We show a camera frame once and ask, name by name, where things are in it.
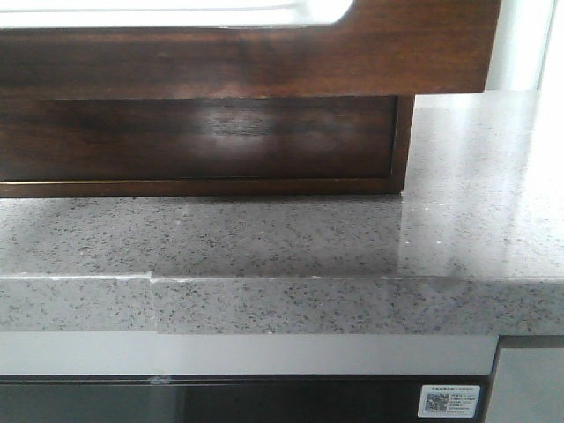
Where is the white tray on cabinet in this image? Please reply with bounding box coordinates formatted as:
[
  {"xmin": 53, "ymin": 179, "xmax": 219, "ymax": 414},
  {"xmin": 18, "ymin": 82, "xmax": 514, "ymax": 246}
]
[{"xmin": 1, "ymin": 0, "xmax": 354, "ymax": 29}]

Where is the dark wooden drawer cabinet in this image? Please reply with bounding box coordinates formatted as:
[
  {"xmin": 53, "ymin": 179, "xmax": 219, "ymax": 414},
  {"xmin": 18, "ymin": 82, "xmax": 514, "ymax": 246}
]
[{"xmin": 1, "ymin": 96, "xmax": 414, "ymax": 198}]

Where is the black glass oven door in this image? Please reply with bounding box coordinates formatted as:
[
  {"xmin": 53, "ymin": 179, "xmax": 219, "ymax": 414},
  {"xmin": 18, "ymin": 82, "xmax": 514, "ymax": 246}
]
[{"xmin": 1, "ymin": 375, "xmax": 490, "ymax": 422}]

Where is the dark wooden drawer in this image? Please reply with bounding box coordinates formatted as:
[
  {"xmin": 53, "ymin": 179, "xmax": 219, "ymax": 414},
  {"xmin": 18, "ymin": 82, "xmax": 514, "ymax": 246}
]
[{"xmin": 1, "ymin": 1, "xmax": 501, "ymax": 100}]

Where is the grey cabinet door panel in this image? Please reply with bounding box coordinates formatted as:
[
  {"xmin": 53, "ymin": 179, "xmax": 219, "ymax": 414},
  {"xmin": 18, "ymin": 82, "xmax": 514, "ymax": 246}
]
[{"xmin": 485, "ymin": 336, "xmax": 563, "ymax": 422}]

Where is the white sheer curtain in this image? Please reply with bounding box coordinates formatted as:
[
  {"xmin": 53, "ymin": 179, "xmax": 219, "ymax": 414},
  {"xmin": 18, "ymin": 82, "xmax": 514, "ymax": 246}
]
[{"xmin": 486, "ymin": 0, "xmax": 563, "ymax": 91}]

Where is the white QR code sticker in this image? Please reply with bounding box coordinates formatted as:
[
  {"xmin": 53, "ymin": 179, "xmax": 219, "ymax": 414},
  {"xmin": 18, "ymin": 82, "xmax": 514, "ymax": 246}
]
[{"xmin": 418, "ymin": 385, "xmax": 481, "ymax": 419}]

